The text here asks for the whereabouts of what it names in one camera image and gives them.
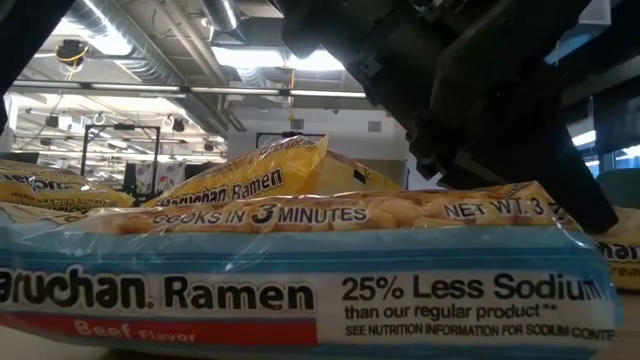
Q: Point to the silver ceiling duct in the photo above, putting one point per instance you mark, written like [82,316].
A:
[140,55]

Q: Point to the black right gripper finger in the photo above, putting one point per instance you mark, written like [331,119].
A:
[575,190]

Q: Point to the green plastic bin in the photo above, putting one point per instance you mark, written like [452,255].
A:
[622,187]

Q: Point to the long ceiling light bar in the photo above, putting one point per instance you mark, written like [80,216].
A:
[225,90]

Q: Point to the blue beef ramen pack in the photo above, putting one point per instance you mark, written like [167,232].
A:
[300,300]

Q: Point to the yellow creamy chicken ramen pack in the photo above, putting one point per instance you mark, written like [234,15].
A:
[240,180]
[622,260]
[60,190]

